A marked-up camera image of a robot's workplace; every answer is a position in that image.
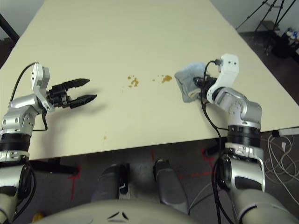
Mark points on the small yellow object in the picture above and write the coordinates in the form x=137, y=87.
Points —
x=38, y=216

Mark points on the black frame side table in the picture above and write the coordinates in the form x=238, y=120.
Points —
x=8, y=28

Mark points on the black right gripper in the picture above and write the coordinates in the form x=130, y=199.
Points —
x=203, y=84

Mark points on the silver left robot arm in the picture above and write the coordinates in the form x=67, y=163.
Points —
x=18, y=116

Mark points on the black bag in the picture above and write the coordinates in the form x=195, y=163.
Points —
x=282, y=46

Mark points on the brown spill large blot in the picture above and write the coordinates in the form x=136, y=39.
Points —
x=167, y=78

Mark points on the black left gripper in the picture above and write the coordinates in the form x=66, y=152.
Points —
x=58, y=96

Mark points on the dark foam floor mat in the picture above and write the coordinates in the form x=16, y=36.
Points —
x=5, y=51

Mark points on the brown spill with droplets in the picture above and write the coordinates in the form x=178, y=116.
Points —
x=135, y=82

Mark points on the black tripod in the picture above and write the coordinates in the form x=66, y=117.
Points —
x=252, y=14

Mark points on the grey left robot leg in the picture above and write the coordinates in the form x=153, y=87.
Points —
x=107, y=184

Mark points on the black table foot long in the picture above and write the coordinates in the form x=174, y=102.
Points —
x=56, y=168

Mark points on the grey robot torso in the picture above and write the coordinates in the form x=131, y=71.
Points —
x=93, y=212

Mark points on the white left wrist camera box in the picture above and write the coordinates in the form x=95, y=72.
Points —
x=38, y=77

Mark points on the white power strip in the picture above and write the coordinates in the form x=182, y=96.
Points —
x=288, y=131

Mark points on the grey right robot leg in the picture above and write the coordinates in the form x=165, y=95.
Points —
x=170, y=186

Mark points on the grey robot leg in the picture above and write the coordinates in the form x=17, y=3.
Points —
x=170, y=186
x=107, y=184

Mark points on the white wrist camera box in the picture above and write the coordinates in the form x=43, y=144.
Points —
x=227, y=70
x=38, y=77

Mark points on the light blue rag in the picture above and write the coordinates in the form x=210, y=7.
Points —
x=185, y=79

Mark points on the white bottle blue cap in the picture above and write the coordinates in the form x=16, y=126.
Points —
x=292, y=35

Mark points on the black metal stand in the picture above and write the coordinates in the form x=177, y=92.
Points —
x=266, y=24

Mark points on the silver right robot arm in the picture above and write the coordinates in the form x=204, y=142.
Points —
x=247, y=109

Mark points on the black table foot short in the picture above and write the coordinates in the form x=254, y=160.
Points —
x=210, y=152

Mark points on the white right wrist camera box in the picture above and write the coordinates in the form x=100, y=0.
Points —
x=227, y=70

